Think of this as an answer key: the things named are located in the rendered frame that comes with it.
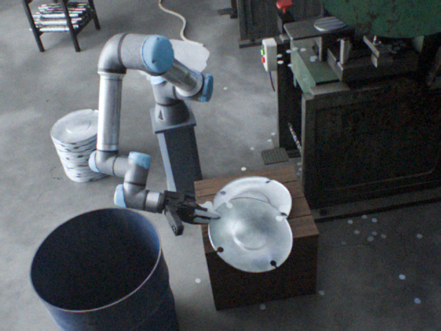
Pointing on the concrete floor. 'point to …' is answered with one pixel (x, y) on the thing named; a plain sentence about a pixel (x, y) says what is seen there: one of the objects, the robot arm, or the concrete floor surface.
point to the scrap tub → (105, 274)
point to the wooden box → (306, 230)
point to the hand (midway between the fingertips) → (216, 218)
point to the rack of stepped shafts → (60, 18)
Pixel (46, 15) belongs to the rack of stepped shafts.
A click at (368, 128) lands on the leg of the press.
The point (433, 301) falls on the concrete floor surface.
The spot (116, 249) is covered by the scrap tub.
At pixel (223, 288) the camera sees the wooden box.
